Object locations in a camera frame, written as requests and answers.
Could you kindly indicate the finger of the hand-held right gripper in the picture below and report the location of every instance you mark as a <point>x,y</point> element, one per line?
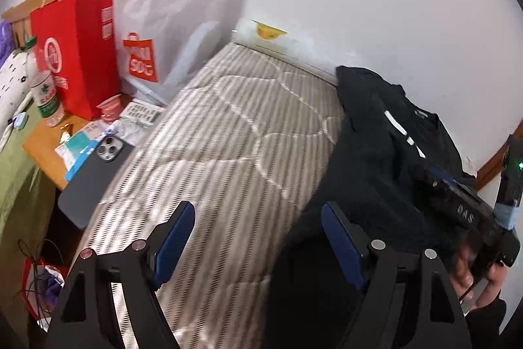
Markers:
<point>461,197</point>

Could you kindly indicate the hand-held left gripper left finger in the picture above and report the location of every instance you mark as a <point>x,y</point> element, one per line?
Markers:
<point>175,242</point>

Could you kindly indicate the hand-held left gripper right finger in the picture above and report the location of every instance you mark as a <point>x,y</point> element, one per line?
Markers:
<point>341,246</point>

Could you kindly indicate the black sweater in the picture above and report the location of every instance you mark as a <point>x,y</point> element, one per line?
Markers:
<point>367,169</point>

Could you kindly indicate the person's right forearm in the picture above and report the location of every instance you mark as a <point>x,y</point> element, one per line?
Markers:
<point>486,326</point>

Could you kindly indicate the person's right hand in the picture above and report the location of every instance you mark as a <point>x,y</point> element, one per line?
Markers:
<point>463,271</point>

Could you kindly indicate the dark grey smartphone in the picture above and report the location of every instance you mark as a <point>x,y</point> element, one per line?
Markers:
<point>94,177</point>

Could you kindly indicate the striped quilted mattress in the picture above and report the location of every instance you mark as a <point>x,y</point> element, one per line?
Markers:
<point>224,148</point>

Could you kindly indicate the crumpled clear wrapper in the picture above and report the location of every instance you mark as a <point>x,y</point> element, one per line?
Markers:
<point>128,132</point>

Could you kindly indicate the pill blister pack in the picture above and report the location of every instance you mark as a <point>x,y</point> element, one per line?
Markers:
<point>141,112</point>

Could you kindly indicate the teal tissue packet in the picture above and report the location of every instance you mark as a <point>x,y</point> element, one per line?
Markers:
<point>77,146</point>

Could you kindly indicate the small pink cup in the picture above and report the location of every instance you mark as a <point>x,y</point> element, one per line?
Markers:
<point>109,107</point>

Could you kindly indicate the green blanket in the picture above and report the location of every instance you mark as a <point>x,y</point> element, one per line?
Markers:
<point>16,189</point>

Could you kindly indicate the wooden nightstand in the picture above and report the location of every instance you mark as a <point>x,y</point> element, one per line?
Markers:
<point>41,140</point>

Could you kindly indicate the small pale blue device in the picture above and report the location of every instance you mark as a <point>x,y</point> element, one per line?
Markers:
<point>19,122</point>

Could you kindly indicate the clear plastic water bottle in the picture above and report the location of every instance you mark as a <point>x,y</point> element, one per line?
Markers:
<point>45,91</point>

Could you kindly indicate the red paper bag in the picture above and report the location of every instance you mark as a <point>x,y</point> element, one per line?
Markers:
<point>77,46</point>

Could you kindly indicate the white plastic shopping bag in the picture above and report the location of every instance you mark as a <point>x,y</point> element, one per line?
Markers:
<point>175,13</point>

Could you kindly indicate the white dotted plush pillow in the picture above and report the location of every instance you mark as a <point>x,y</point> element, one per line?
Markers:
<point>10,83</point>

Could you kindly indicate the purple fluffy cloth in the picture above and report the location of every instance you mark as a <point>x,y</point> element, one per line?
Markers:
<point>5,38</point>

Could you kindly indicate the brown paper bag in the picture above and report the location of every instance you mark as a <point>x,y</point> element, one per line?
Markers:
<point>24,11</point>

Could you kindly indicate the brown wooden door frame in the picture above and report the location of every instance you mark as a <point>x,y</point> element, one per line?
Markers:
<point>488,168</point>

